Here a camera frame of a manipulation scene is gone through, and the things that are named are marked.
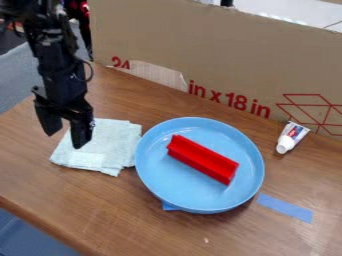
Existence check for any black computer with lights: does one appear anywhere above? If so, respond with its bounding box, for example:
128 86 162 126
63 0 93 59

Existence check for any light blue folded cloth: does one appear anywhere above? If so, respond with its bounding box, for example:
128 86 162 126
49 118 142 177

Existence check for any red plastic block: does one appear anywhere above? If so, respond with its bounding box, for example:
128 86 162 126
167 135 239 185

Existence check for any blue plate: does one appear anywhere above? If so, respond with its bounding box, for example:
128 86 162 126
135 117 264 214

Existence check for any cardboard box wall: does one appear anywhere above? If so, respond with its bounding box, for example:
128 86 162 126
88 0 342 140

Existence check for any blue tape strip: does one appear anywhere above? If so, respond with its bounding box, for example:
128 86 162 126
256 193 314 223

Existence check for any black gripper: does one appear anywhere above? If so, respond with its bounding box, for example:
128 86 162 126
32 59 95 149

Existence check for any blue tape under plate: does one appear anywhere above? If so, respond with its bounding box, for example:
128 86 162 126
162 201 182 211

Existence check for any white toothpaste tube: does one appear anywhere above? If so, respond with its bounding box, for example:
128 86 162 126
275 121 310 154

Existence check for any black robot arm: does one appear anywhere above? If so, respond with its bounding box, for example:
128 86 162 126
0 0 95 149

